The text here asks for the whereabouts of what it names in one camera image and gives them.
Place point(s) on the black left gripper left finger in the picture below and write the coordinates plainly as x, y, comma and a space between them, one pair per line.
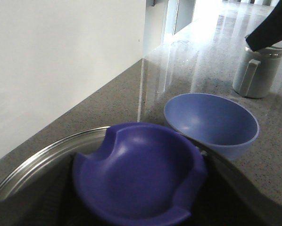
48, 201

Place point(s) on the light blue bowl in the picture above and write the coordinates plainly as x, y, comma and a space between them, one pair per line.
216, 122

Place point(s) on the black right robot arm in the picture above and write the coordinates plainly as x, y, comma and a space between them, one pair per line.
257, 175

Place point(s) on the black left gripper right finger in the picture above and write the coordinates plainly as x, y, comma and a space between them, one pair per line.
228, 198

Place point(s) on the grey lidded pitcher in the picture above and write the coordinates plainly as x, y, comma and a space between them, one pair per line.
256, 71

